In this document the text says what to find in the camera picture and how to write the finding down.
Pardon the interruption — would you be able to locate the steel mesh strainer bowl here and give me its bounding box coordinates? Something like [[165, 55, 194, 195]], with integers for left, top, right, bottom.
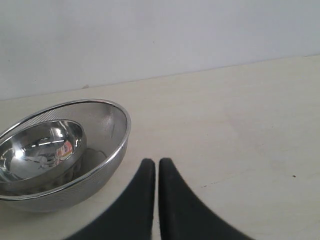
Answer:
[[0, 99, 131, 212]]

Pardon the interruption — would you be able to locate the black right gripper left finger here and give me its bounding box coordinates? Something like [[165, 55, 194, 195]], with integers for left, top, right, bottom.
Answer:
[[68, 158, 156, 240]]

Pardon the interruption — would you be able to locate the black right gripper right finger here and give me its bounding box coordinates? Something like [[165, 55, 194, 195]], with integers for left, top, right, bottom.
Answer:
[[158, 158, 250, 240]]

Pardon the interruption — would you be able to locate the small shiny steel bowl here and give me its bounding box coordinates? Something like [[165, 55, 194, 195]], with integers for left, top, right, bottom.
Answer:
[[0, 119, 87, 195]]

